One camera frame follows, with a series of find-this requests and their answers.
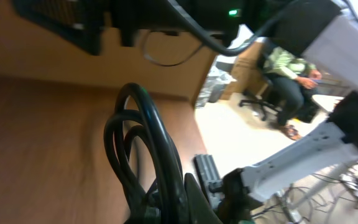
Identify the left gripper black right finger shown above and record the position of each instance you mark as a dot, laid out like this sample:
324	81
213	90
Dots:
199	209

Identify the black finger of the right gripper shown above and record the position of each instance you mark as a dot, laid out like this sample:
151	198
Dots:
80	22

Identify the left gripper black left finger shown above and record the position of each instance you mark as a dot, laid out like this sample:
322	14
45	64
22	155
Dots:
146	214

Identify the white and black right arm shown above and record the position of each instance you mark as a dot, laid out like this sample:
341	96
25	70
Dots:
139	149

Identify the black office chair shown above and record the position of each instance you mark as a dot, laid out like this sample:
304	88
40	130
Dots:
265	97

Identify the seated person in green shirt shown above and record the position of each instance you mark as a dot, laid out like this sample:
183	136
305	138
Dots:
295	80

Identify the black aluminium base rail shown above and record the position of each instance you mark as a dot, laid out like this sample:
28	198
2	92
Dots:
208	177

